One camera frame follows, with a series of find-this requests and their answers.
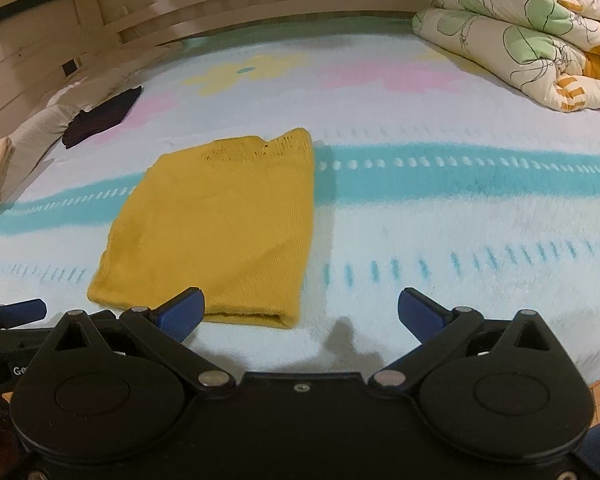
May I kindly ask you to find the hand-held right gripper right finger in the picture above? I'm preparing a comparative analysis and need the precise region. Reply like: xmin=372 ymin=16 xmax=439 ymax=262
xmin=366 ymin=286 xmax=564 ymax=390

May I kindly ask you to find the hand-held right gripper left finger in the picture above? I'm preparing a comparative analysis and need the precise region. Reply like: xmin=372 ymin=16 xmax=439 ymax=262
xmin=31 ymin=286 xmax=237 ymax=392

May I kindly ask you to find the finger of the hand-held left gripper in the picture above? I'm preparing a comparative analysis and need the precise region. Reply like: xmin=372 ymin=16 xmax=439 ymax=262
xmin=0 ymin=298 xmax=49 ymax=332

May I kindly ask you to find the yellow knit sweater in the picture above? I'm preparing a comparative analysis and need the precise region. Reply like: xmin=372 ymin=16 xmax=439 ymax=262
xmin=87 ymin=128 xmax=315 ymax=330

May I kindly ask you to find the flower print bed blanket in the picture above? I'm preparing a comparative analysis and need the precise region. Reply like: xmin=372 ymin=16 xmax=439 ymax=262
xmin=0 ymin=30 xmax=600 ymax=391

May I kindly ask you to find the grey white pillow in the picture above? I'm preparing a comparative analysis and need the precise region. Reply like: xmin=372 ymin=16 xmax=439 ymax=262
xmin=0 ymin=47 xmax=181 ymax=203

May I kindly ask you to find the dark folded cloth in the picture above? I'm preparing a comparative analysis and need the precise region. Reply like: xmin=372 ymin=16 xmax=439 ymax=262
xmin=61 ymin=85 xmax=144 ymax=150

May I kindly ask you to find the floral folded quilt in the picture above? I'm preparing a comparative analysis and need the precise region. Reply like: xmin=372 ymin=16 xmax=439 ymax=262
xmin=411 ymin=0 xmax=600 ymax=112

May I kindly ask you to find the black shelf edge strip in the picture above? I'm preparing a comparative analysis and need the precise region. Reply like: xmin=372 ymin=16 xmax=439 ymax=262
xmin=0 ymin=0 xmax=77 ymax=32

